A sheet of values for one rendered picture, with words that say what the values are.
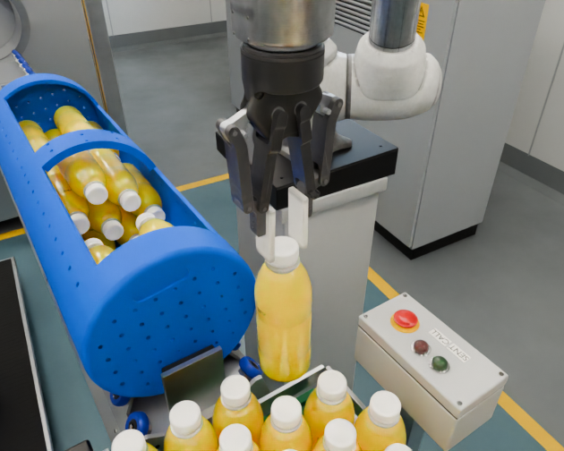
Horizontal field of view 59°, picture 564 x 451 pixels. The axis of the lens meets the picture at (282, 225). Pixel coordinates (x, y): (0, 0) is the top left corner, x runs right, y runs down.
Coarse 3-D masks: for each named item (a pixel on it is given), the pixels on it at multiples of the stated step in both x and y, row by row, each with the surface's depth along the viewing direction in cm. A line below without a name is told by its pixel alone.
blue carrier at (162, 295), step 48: (0, 96) 123; (48, 96) 132; (0, 144) 113; (48, 144) 98; (96, 144) 97; (48, 192) 88; (48, 240) 82; (144, 240) 71; (192, 240) 73; (96, 288) 68; (144, 288) 70; (192, 288) 74; (240, 288) 80; (96, 336) 69; (144, 336) 74; (192, 336) 79; (240, 336) 86; (144, 384) 79
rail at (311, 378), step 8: (320, 368) 84; (304, 376) 83; (312, 376) 84; (288, 384) 82; (296, 384) 82; (304, 384) 84; (312, 384) 85; (272, 392) 81; (280, 392) 81; (288, 392) 82; (296, 392) 83; (264, 400) 79; (272, 400) 80; (264, 408) 80
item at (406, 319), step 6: (396, 312) 77; (402, 312) 77; (408, 312) 77; (396, 318) 76; (402, 318) 76; (408, 318) 76; (414, 318) 76; (402, 324) 75; (408, 324) 75; (414, 324) 75
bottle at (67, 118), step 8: (56, 112) 130; (64, 112) 128; (72, 112) 127; (80, 112) 131; (56, 120) 128; (64, 120) 125; (72, 120) 124; (80, 120) 124; (64, 128) 123; (72, 128) 121; (80, 128) 121; (88, 128) 122
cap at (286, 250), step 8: (280, 240) 59; (288, 240) 59; (280, 248) 57; (288, 248) 57; (296, 248) 57; (280, 256) 56; (288, 256) 56; (296, 256) 58; (272, 264) 57; (280, 264) 57; (288, 264) 57
